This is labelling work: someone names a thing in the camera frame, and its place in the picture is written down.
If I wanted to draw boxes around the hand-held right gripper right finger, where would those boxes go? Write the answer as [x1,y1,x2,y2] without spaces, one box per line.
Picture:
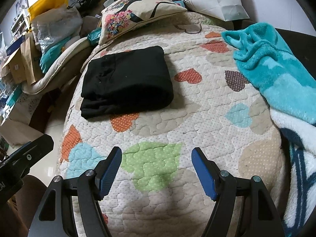
[191,147,285,237]

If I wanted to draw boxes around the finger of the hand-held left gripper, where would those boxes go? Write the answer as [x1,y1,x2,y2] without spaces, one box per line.
[0,134,54,176]

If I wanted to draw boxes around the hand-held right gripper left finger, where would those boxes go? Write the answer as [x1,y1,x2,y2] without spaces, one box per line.
[28,146,122,237]

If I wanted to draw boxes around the black pants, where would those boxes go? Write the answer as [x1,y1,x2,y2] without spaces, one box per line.
[80,46,174,122]

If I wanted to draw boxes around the cream printed cushion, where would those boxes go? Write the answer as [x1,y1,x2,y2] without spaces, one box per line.
[0,114,45,149]

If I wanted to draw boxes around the heart print quilt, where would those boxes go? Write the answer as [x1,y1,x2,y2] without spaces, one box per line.
[55,11,290,237]

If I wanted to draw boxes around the teal tissue packet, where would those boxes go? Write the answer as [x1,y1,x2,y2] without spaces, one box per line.
[5,89,23,106]

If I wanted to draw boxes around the cardboard box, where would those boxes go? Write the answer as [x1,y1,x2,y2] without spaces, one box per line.
[0,47,25,83]

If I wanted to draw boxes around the cream padded cushion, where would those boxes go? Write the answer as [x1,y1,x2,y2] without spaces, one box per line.
[21,37,99,95]

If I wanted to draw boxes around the teal cloth bundle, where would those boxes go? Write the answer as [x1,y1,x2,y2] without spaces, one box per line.
[39,39,74,73]

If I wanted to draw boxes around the blue box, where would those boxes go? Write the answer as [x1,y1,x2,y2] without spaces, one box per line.
[6,36,26,56]

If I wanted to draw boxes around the teal and white fleece blanket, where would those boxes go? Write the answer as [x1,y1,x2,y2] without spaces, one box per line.
[221,22,316,237]

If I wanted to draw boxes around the clear plastic bag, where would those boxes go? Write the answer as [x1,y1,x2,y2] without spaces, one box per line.
[32,6,83,55]

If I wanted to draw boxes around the white bookshelf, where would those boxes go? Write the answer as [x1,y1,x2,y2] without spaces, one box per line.
[10,10,31,37]

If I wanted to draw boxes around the teal wipes packet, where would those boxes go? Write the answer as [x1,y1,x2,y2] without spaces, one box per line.
[87,28,103,46]

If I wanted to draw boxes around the yellow bag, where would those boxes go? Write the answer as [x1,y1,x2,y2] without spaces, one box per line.
[28,0,70,20]

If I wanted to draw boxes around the floral print pillow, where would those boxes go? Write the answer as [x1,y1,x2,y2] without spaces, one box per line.
[99,0,188,45]

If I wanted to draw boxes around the black and white wall poster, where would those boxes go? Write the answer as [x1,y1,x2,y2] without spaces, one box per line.
[15,0,29,13]

